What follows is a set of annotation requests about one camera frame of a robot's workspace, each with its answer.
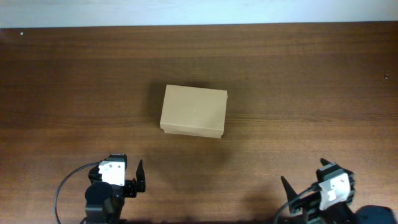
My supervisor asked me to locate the cardboard box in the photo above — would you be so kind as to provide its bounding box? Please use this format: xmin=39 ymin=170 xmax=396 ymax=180
xmin=160 ymin=85 xmax=228 ymax=139

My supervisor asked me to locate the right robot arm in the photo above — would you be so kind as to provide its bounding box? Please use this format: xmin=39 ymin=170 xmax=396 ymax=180
xmin=272 ymin=158 xmax=397 ymax=224

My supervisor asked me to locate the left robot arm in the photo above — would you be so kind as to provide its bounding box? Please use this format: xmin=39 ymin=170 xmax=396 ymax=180
xmin=85 ymin=154 xmax=146 ymax=224

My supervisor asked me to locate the black right camera cable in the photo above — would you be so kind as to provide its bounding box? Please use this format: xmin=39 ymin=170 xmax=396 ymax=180
xmin=272 ymin=183 xmax=323 ymax=224

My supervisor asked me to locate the black camera cable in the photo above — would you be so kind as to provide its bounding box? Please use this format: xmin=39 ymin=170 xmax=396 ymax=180
xmin=53 ymin=161 xmax=101 ymax=224
xmin=272 ymin=183 xmax=323 ymax=224

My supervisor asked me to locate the black left camera cable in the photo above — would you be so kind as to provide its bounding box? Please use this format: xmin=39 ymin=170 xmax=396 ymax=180
xmin=53 ymin=161 xmax=101 ymax=224

